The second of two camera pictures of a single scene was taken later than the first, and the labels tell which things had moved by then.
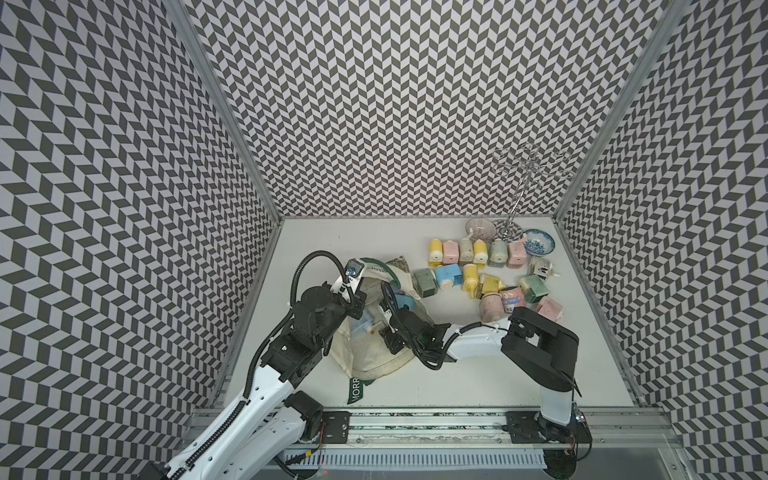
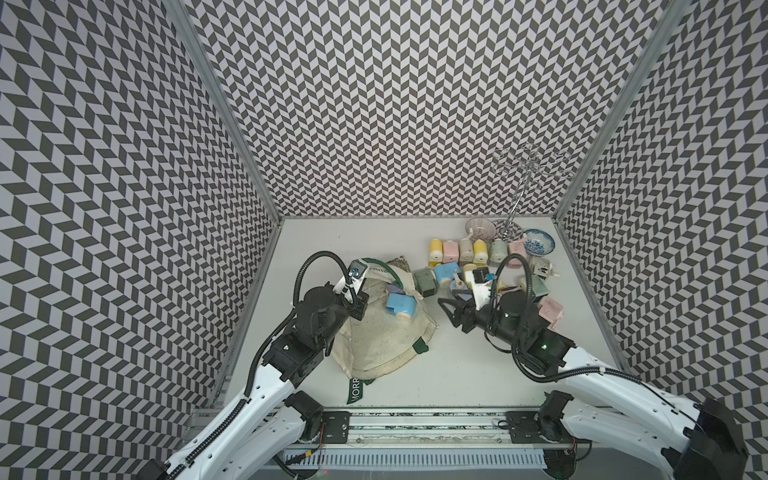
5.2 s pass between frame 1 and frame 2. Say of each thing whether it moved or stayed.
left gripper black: stayed
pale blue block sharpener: moved
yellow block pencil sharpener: stayed
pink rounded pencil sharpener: stayed
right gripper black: moved
